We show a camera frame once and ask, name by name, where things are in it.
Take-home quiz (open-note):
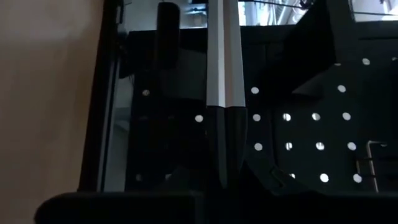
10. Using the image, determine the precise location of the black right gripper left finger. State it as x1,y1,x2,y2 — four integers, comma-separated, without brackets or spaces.
34,167,218,224

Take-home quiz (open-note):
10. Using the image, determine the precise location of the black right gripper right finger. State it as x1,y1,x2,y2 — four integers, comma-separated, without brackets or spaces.
236,161,398,224

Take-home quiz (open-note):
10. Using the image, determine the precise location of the black pegboard tool cart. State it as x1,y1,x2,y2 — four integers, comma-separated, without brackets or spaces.
124,21,398,194

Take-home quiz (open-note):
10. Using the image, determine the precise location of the silver wire tool rail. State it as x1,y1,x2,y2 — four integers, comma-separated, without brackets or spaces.
356,139,389,193

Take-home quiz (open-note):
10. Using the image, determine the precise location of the black pegboard bracket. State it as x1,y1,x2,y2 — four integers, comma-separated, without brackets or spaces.
156,1,182,71

